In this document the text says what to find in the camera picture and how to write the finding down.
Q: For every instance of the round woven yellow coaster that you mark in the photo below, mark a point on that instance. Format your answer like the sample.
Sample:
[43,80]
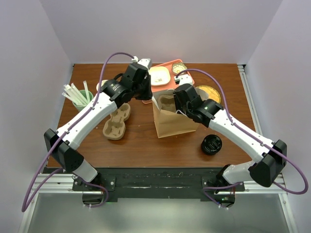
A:
[212,93]

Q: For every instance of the pink serving tray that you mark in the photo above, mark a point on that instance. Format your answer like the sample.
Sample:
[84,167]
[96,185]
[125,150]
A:
[171,85]

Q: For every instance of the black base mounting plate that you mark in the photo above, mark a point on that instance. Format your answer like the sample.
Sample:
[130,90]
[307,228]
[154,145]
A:
[164,183]

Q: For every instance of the cream square plate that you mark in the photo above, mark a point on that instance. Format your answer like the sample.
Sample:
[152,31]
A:
[159,76]

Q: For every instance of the green straw holder cup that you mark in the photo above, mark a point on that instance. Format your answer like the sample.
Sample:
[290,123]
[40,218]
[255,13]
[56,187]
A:
[88,96]

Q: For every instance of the brown paper bag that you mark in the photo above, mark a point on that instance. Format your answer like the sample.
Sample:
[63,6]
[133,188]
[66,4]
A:
[170,123]

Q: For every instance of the stack of paper cups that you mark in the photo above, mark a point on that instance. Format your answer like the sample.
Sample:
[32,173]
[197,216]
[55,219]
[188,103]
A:
[99,85]

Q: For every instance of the stack of black lids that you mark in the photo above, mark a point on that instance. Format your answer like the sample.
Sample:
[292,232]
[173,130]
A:
[211,144]

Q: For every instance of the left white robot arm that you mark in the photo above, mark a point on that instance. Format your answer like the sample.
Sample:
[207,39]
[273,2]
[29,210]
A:
[63,143]

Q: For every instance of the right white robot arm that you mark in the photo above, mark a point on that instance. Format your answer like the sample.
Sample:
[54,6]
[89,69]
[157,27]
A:
[265,164]

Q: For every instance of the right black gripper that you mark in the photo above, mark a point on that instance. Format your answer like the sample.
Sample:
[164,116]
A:
[178,104]

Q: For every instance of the wrapped white straw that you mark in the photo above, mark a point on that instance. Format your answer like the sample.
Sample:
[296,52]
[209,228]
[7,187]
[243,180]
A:
[67,89]
[71,98]
[81,98]

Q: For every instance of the cardboard cup carrier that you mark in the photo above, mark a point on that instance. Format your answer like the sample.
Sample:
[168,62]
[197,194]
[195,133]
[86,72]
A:
[114,128]
[167,103]

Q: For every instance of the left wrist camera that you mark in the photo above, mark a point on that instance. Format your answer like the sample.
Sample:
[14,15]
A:
[146,62]

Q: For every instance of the small floral bowl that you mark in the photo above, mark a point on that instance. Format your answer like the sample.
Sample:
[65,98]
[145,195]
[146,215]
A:
[178,67]

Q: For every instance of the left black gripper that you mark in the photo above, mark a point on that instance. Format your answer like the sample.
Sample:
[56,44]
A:
[148,93]

